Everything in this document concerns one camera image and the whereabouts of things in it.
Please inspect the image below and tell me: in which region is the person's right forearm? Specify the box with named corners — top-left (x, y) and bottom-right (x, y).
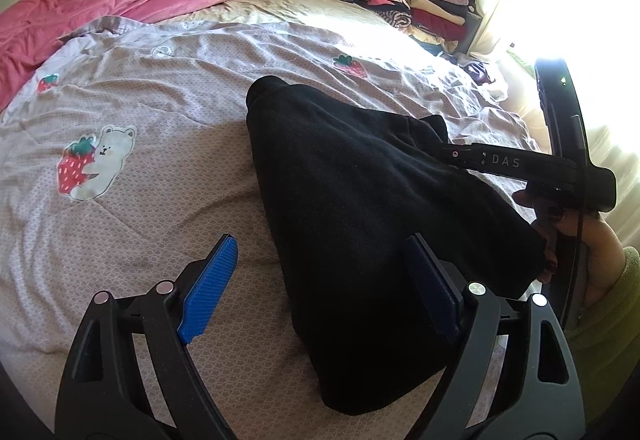
top-left (565, 247), bottom-right (640, 426)

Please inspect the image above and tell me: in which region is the purple cloth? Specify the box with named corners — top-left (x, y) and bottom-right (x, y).
top-left (460, 60), bottom-right (501, 88)

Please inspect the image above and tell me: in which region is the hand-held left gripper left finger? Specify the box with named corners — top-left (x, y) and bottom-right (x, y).
top-left (55, 234), bottom-right (238, 440)

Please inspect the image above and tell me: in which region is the pile of folded clothes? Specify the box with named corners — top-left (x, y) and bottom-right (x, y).
top-left (342, 0), bottom-right (483, 55)

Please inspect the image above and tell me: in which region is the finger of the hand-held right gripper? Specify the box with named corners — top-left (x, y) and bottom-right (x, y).
top-left (440, 144), bottom-right (481, 171)

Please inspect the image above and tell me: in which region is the person's right hand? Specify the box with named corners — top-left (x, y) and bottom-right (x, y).
top-left (515, 189), bottom-right (626, 305)

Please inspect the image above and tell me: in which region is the lilac strawberry printed blanket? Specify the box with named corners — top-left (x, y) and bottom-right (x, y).
top-left (0, 14), bottom-right (553, 421)

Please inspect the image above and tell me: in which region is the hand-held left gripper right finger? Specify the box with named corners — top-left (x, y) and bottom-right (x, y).
top-left (404, 234), bottom-right (586, 440)

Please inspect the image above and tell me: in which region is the black sweater with orange cuffs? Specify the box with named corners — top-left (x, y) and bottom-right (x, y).
top-left (246, 76), bottom-right (548, 417)

